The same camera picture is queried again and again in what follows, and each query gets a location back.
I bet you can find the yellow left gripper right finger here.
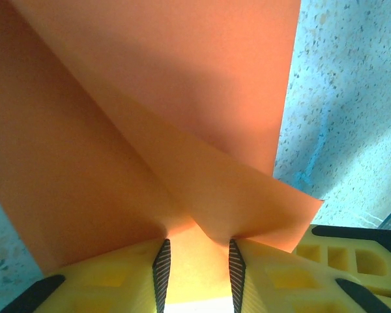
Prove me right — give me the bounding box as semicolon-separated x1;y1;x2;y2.
228;238;391;313

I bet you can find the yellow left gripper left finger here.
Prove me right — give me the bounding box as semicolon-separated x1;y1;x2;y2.
0;238;172;313

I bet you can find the orange square paper sheet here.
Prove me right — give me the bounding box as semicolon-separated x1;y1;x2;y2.
0;0;325;307

